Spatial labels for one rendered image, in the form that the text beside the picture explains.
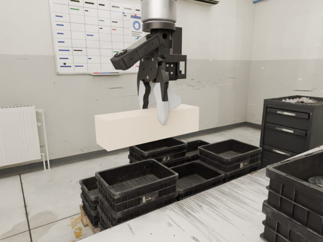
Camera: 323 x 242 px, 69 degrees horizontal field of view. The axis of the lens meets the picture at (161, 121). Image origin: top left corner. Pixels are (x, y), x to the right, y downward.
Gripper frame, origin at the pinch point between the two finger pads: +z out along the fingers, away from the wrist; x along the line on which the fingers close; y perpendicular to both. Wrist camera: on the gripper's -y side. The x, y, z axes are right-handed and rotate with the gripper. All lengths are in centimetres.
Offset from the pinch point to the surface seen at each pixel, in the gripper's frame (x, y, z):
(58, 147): 252, 29, 85
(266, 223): -13.9, 29.4, 32.0
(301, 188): -22.1, 27.2, 16.7
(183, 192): 51, 56, 62
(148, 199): 52, 32, 58
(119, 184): 79, 28, 60
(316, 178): -18, 49, 22
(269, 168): -13.4, 28.6, 15.2
